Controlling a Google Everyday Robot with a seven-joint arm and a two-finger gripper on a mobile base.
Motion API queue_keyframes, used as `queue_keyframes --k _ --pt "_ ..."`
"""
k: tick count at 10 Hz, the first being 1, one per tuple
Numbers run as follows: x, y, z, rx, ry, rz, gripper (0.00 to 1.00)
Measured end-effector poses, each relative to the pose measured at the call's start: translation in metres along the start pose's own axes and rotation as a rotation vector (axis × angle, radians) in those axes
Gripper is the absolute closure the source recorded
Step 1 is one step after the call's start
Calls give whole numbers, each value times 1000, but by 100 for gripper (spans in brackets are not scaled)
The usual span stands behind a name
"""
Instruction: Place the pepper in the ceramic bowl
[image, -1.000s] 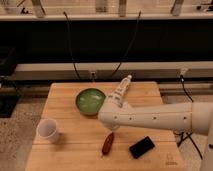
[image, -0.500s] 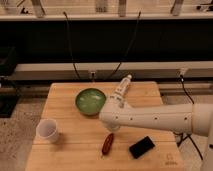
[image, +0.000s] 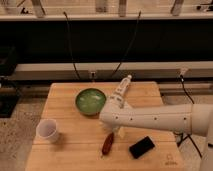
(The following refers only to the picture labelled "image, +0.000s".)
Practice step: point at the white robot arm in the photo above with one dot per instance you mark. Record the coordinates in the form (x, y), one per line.
(186, 118)

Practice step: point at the green ceramic bowl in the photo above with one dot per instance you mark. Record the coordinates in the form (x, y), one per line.
(90, 101)

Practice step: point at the red chili pepper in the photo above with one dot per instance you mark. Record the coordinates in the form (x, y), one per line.
(107, 144)

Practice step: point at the white plastic bottle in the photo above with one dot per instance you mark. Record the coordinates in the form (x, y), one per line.
(123, 86)

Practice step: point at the small white box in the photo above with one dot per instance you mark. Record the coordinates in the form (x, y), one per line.
(127, 106)

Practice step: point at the black smartphone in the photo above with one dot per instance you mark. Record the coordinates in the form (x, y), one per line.
(141, 147)

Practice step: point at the white plastic cup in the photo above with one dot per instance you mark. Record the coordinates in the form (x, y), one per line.
(47, 130)

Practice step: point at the black equipment at left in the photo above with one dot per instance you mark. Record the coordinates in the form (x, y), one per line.
(8, 63)

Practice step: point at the wall power outlet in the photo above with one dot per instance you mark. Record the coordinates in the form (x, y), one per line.
(92, 76)

